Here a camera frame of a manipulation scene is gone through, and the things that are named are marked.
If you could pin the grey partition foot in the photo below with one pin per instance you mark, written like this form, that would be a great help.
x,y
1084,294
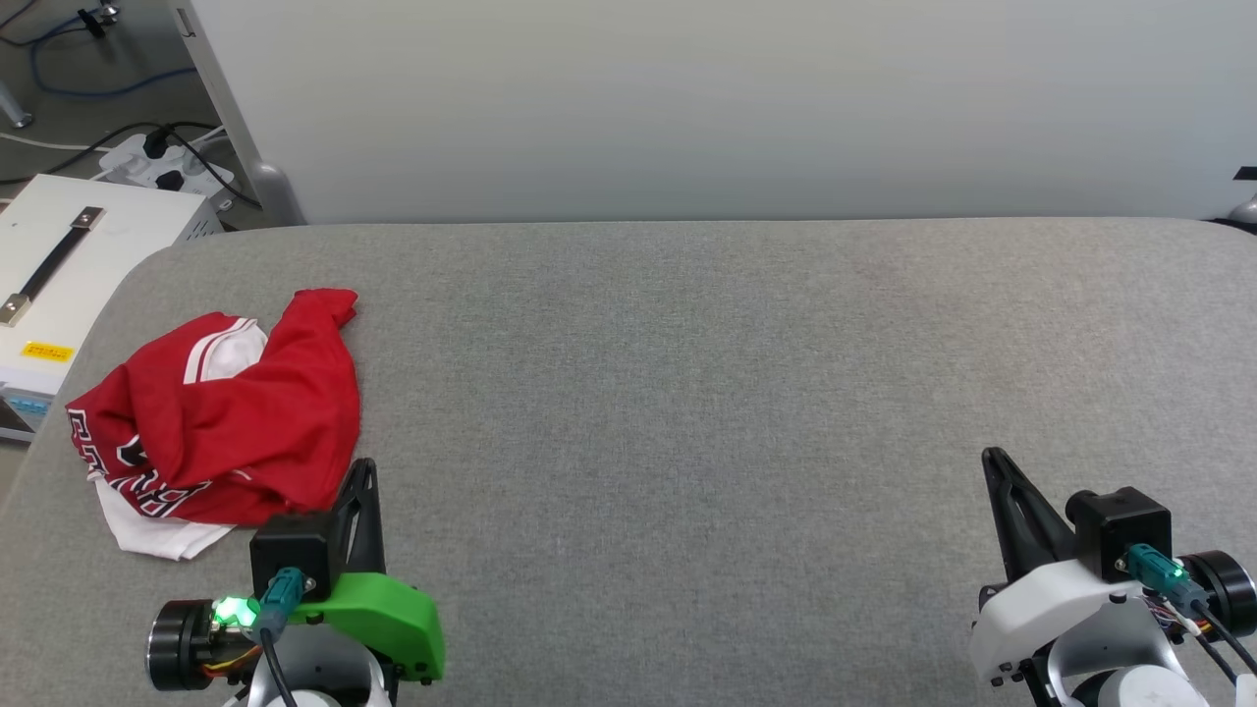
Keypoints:
x,y
275,191

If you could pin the black clamp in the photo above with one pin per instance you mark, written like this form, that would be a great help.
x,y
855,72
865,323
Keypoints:
x,y
98,18

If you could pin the grey stand base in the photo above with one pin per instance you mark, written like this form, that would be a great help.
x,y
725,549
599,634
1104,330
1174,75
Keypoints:
x,y
1247,211

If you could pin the red and white jersey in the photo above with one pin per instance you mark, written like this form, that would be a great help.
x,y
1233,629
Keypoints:
x,y
255,422

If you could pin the white power strip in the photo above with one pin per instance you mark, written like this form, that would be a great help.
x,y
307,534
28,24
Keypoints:
x,y
201,183

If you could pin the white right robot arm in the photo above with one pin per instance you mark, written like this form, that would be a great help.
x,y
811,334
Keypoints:
x,y
1218,589

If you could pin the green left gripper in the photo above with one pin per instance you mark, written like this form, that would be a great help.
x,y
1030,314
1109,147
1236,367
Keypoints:
x,y
388,614

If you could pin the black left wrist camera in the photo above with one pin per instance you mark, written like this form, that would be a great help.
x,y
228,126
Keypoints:
x,y
290,555

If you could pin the white equipment box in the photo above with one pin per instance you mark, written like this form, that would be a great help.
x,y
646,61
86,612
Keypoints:
x,y
98,265

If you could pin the yellow warning label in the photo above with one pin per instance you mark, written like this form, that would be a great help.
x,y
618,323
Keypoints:
x,y
47,352

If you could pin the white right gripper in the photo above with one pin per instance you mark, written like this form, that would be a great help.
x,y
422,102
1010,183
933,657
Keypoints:
x,y
1041,614

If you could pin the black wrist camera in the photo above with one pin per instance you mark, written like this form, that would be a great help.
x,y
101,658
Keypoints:
x,y
290,555
1120,530

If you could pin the white partition panel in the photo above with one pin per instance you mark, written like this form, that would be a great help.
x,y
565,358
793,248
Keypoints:
x,y
687,98

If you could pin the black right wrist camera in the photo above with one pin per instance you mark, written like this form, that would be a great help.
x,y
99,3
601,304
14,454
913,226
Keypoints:
x,y
1120,530

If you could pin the grey metal leg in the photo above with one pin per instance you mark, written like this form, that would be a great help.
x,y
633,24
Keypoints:
x,y
15,113

